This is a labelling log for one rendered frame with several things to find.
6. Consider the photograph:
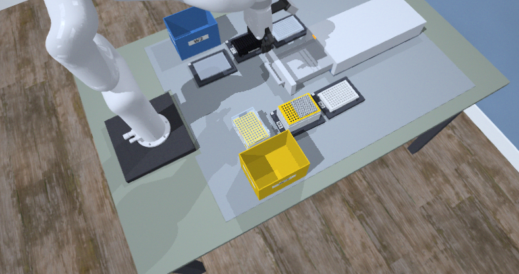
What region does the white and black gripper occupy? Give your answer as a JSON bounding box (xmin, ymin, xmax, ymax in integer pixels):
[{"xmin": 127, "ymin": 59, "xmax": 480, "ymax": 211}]
[{"xmin": 244, "ymin": 2, "xmax": 275, "ymax": 54}]

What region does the light grey flat work mat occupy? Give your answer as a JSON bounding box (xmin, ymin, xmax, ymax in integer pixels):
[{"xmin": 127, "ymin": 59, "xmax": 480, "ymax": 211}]
[{"xmin": 144, "ymin": 11, "xmax": 476, "ymax": 222}]

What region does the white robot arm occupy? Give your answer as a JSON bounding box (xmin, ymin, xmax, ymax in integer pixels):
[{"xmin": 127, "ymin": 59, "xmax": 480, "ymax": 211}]
[{"xmin": 44, "ymin": 0, "xmax": 299, "ymax": 147}]

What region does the blue open-top bin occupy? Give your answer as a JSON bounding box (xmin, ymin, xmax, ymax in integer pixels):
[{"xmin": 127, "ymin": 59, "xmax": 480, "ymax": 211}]
[{"xmin": 163, "ymin": 7, "xmax": 221, "ymax": 61}]

